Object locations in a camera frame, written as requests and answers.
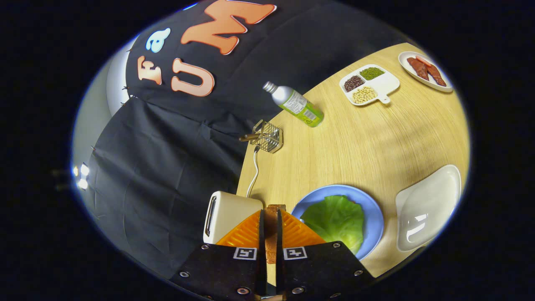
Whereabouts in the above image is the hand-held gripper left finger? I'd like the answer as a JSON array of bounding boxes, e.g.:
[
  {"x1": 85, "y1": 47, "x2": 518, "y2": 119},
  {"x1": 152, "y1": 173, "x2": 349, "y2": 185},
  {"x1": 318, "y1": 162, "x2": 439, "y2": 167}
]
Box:
[{"x1": 169, "y1": 209, "x2": 268, "y2": 301}]

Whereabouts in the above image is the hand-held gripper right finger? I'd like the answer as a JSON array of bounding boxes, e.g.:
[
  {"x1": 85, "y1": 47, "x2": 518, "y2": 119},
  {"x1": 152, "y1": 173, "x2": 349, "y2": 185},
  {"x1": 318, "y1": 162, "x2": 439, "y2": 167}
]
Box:
[{"x1": 276, "y1": 209, "x2": 375, "y2": 301}]

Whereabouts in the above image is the toasted bread slice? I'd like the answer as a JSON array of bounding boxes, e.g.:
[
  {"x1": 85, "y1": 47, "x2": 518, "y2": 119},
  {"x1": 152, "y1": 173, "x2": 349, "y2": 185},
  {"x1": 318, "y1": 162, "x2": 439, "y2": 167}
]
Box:
[{"x1": 266, "y1": 204, "x2": 287, "y2": 265}]

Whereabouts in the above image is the green lettuce leaf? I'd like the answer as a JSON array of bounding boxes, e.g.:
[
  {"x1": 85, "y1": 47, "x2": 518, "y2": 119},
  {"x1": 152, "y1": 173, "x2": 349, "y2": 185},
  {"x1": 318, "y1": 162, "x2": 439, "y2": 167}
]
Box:
[{"x1": 300, "y1": 195, "x2": 365, "y2": 255}]

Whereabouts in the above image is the white toaster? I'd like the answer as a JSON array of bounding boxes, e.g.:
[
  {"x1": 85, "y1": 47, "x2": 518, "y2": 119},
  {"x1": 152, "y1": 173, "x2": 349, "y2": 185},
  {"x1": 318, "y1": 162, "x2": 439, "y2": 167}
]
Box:
[{"x1": 203, "y1": 191, "x2": 264, "y2": 245}]

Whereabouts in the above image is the blue plate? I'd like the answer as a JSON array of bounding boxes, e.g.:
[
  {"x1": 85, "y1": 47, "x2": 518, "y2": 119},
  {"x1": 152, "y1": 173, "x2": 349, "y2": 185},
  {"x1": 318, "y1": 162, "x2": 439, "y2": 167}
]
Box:
[{"x1": 291, "y1": 184, "x2": 385, "y2": 261}]

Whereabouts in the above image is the black backdrop cloth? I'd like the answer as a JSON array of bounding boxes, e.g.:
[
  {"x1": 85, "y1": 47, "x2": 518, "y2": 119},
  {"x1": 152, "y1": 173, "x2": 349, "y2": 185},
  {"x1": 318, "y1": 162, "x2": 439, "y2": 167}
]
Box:
[{"x1": 82, "y1": 0, "x2": 418, "y2": 281}]

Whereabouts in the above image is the green and silver bottle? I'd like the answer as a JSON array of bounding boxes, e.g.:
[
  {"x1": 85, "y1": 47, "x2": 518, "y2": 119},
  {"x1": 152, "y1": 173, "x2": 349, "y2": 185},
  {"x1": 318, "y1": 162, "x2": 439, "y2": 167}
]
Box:
[{"x1": 262, "y1": 81, "x2": 324, "y2": 128}]

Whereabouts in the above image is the small white square plate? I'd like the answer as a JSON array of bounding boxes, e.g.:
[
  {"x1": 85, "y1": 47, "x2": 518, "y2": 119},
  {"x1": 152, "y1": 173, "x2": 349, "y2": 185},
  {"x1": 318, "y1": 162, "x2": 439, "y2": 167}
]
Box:
[{"x1": 395, "y1": 164, "x2": 462, "y2": 253}]

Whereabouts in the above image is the pile of yellow soybeans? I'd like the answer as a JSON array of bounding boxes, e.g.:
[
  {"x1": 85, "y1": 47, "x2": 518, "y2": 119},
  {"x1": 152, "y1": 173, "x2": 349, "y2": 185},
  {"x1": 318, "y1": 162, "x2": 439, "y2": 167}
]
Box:
[{"x1": 352, "y1": 86, "x2": 378, "y2": 104}]

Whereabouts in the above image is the pile of dark red beans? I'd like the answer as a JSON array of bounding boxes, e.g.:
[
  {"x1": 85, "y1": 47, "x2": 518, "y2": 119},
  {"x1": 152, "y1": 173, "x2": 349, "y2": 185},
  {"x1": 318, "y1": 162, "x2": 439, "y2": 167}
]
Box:
[{"x1": 344, "y1": 75, "x2": 365, "y2": 92}]

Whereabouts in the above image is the white divided dish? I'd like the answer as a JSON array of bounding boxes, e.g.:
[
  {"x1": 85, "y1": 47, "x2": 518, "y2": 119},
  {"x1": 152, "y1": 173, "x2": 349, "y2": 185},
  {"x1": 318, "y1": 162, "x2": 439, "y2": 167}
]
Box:
[{"x1": 339, "y1": 64, "x2": 400, "y2": 106}]

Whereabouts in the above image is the pile of green beans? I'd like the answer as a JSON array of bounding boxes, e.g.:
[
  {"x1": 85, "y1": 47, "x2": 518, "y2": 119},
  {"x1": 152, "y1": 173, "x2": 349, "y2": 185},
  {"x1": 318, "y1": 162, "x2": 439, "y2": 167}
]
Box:
[{"x1": 360, "y1": 67, "x2": 385, "y2": 81}]

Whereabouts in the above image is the white oval plate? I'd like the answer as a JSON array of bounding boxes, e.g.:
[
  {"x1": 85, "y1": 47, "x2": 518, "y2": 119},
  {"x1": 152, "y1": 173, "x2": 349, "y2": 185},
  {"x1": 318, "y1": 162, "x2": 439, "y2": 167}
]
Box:
[{"x1": 398, "y1": 51, "x2": 454, "y2": 93}]

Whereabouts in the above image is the brown meat slice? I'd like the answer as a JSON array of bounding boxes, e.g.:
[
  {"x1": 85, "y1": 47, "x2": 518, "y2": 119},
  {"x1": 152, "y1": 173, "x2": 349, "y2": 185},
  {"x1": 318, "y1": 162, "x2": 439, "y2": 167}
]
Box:
[
  {"x1": 407, "y1": 57, "x2": 430, "y2": 81},
  {"x1": 424, "y1": 63, "x2": 447, "y2": 87}
]

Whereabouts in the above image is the white toaster cable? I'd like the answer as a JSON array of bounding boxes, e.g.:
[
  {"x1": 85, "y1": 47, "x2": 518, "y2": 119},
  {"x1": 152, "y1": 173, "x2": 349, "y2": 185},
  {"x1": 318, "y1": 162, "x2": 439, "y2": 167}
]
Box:
[{"x1": 246, "y1": 145, "x2": 260, "y2": 198}]

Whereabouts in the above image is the wire mesh holder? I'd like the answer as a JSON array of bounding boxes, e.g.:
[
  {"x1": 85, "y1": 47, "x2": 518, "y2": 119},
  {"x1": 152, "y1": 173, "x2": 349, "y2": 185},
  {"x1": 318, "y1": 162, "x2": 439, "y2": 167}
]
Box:
[{"x1": 252, "y1": 120, "x2": 284, "y2": 153}]

